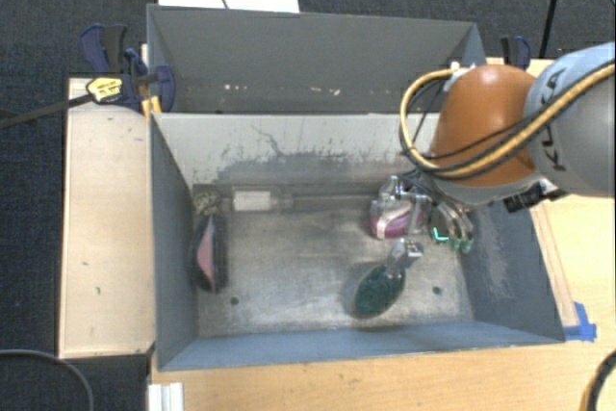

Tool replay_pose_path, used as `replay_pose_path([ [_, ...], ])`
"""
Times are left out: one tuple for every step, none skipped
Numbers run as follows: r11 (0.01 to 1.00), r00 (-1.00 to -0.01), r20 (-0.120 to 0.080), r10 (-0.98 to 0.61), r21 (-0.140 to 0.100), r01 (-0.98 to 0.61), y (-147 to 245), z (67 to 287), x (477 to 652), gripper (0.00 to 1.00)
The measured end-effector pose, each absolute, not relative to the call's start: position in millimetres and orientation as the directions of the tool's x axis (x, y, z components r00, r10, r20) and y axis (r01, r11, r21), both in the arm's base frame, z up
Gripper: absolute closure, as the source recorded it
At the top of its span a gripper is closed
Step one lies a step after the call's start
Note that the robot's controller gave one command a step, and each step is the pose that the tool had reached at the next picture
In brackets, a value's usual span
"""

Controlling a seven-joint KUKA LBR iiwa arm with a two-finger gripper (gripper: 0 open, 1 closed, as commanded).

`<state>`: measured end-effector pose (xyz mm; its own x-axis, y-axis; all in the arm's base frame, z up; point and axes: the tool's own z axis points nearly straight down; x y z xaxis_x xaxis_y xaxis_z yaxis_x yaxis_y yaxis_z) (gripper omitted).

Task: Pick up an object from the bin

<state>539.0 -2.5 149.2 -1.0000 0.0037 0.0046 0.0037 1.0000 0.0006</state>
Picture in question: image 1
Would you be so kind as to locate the black and pink flat object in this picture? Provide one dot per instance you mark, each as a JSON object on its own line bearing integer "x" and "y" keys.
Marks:
{"x": 212, "y": 250}

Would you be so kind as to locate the pale wood board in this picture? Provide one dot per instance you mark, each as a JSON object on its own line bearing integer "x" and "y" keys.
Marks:
{"x": 106, "y": 226}

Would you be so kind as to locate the black cylinder on white bracket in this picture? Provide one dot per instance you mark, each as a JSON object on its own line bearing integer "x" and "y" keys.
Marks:
{"x": 522, "y": 201}

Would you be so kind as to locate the dark green oval sponge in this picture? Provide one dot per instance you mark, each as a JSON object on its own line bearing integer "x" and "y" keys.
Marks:
{"x": 376, "y": 293}

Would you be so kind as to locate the grey metal bin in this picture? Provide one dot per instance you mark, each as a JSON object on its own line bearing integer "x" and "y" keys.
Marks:
{"x": 298, "y": 264}

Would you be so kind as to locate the clear plastic bottle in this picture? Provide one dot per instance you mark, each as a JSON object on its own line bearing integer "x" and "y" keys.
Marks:
{"x": 252, "y": 200}

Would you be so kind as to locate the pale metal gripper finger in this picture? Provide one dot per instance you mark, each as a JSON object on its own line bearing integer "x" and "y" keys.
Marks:
{"x": 406, "y": 250}
{"x": 399, "y": 190}

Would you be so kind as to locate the speckled yellow-grey ball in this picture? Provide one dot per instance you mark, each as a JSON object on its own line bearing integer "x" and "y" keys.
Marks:
{"x": 208, "y": 202}

